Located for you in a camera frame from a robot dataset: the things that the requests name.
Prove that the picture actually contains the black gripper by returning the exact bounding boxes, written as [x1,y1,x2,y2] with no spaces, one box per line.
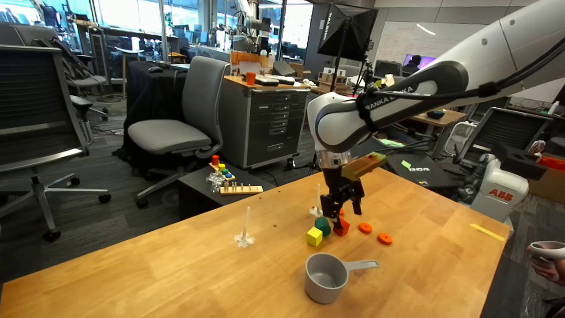
[321,169,363,223]

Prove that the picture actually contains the orange block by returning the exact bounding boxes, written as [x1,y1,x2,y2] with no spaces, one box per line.
[333,218,349,238]

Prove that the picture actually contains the green block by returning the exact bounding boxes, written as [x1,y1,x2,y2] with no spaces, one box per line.
[314,218,332,238]

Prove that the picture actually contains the yellow block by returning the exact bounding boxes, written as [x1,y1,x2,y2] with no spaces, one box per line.
[305,227,323,248]

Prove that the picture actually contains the white ABB robot base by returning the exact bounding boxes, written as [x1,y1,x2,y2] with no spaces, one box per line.
[471,155,529,222]

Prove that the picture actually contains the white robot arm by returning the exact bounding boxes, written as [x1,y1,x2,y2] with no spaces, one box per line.
[307,0,565,222]

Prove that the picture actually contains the gray drawer cabinet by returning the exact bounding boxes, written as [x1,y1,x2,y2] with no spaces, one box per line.
[219,77,309,170]

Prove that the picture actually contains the colorful toy block set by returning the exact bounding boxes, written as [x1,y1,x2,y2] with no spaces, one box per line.
[206,156,263,195]

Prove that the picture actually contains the yellow tape strip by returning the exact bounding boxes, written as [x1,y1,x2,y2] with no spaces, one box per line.
[469,223,506,243]

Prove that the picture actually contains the black low side table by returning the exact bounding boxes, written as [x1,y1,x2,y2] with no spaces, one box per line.
[176,169,243,218]

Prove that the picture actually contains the gray office chair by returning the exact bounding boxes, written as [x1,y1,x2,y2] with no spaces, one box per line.
[127,57,227,209]

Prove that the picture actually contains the black mesh office chair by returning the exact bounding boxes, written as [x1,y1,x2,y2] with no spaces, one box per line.
[0,45,111,243]

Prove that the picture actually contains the tan wrist camera box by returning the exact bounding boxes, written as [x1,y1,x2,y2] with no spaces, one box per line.
[340,153,386,181]

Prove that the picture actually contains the gray pot with handle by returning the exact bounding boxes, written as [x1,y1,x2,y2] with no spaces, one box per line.
[303,253,379,305]

